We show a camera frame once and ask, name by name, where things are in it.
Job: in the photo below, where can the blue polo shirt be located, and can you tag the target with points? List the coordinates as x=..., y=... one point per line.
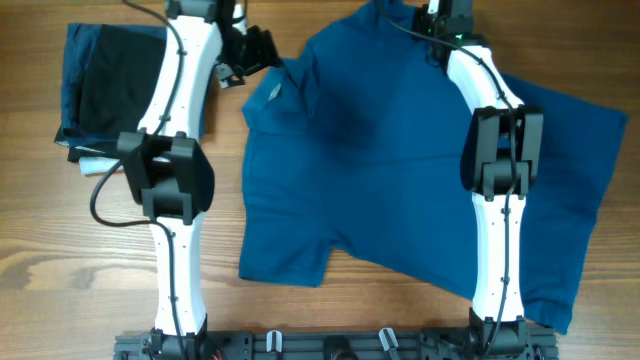
x=356, y=144

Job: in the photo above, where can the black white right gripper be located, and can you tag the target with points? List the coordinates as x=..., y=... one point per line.
x=421, y=15

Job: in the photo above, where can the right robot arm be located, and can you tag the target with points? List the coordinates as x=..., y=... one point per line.
x=499, y=165

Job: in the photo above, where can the folded dark blue garment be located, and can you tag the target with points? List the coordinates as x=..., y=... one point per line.
x=75, y=75

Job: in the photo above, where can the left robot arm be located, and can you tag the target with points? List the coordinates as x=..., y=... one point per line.
x=166, y=169

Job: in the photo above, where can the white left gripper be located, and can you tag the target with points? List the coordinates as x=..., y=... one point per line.
x=264, y=57

